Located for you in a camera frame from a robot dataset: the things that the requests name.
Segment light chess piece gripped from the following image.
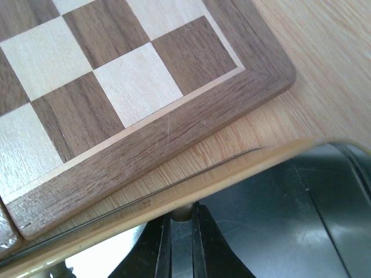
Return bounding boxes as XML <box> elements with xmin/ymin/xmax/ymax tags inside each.
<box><xmin>170</xmin><ymin>202</ymin><xmax>194</xmax><ymax>222</ymax></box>

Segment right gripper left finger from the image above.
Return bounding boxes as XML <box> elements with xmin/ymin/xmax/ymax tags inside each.
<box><xmin>109</xmin><ymin>214</ymin><xmax>172</xmax><ymax>278</ymax></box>

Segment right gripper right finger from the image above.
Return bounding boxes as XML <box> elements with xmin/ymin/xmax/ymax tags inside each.
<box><xmin>191</xmin><ymin>202</ymin><xmax>254</xmax><ymax>277</ymax></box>

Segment wooden chess board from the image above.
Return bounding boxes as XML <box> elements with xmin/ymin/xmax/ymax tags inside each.
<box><xmin>1</xmin><ymin>1</ymin><xmax>296</xmax><ymax>257</ymax></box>

